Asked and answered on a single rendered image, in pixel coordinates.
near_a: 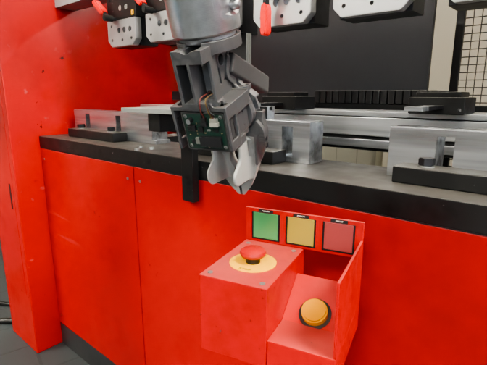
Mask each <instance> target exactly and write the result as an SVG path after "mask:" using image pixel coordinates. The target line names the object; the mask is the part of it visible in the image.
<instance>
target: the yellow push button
mask: <svg viewBox="0 0 487 365"><path fill-rule="evenodd" d="M301 315H302V317H303V320H304V321H305V322H306V323H307V324H309V325H312V326H319V325H321V324H323V323H324V322H325V321H326V320H327V318H328V309H327V306H326V305H325V303H324V302H323V301H321V300H319V299H316V298H313V299H309V300H308V301H306V302H305V303H304V304H303V306H302V308H301Z"/></svg>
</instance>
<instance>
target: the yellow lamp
mask: <svg viewBox="0 0 487 365"><path fill-rule="evenodd" d="M314 224H315V221H314V220H311V219H301V218H296V217H288V230H287V243H295V244H300V245H304V246H312V247H313V243H314Z"/></svg>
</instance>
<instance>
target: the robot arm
mask: <svg viewBox="0 0 487 365"><path fill-rule="evenodd" d="M164 2H165V8H166V11H167V17H168V20H169V24H170V29H171V33H172V37H173V38H174V39H176V40H177V41H176V44H177V47H178V48H177V49H176V50H174V51H171V52H170V56H171V60H172V65H173V69H174V72H175V78H176V81H177V84H178V90H179V94H180V99H181V100H179V101H178V102H177V103H175V104H173V105H172V106H171V107H170V110H171V113H172V118H173V121H174V124H175V129H176V133H177V136H178V141H179V144H180V148H184V147H185V146H187V145H188V147H189V148H190V149H196V150H207V151H211V153H212V161H211V163H210V166H209V169H208V170H207V179H208V181H209V183H211V184H215V183H218V182H219V181H221V180H224V179H226V180H227V181H228V182H229V183H230V185H231V186H232V187H233V188H234V189H235V191H236V192H237V193H238V194H244V195H245V194H246V192H247V191H248V190H249V189H250V187H251V186H252V184H253V182H254V180H255V178H256V176H257V173H258V170H259V166H260V164H261V161H262V158H263V156H264V153H265V149H266V146H267V142H268V138H269V130H268V126H267V121H266V119H265V109H260V105H259V102H258V99H257V97H258V95H259V93H267V92H268V87H269V77H268V76H267V75H266V74H265V73H263V72H261V71H260V70H258V69H257V68H256V67H254V66H253V65H251V64H249V63H248V62H247V61H245V60H244V59H242V58H241V57H240V56H238V55H237V54H235V53H233V52H228V51H230V50H233V49H236V48H238V47H239V46H240V45H241V44H242V39H241V31H240V30H239V27H240V26H241V20H240V14H239V9H240V8H241V1H240V0H164ZM180 115H181V117H182V121H183V126H184V129H185V132H186V134H185V135H184V136H183V137H182V136H181V133H180V128H179V124H178V119H177V117H179V116H180ZM235 150H237V152H238V159H237V158H236V154H235Z"/></svg>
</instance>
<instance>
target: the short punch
mask: <svg viewBox="0 0 487 365"><path fill-rule="evenodd" d="M241 39H242V44H241V45H240V46H239V47H238V48H236V49H233V50H230V51H228V52H233V53H235V54H237V55H238V56H240V57H241V58H242V59H244V60H245V61H247V62H248V63H249V64H251V33H241Z"/></svg>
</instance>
